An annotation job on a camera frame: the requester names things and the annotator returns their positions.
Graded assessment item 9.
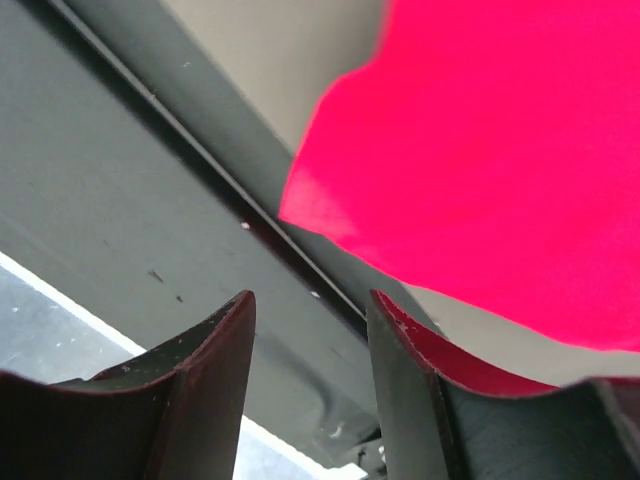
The aluminium frame rail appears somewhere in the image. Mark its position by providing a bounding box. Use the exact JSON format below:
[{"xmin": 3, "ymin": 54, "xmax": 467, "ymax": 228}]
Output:
[{"xmin": 1, "ymin": 254, "xmax": 366, "ymax": 479}]

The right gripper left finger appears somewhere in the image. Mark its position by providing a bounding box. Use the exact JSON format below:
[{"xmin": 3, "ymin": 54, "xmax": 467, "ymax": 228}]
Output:
[{"xmin": 1, "ymin": 291, "xmax": 256, "ymax": 479}]

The red t shirt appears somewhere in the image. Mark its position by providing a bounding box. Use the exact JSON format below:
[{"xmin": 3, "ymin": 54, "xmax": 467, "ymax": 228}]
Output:
[{"xmin": 279, "ymin": 1, "xmax": 639, "ymax": 352}]

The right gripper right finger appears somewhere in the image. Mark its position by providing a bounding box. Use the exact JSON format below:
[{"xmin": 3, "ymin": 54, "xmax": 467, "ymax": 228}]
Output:
[{"xmin": 367, "ymin": 290, "xmax": 639, "ymax": 479}]

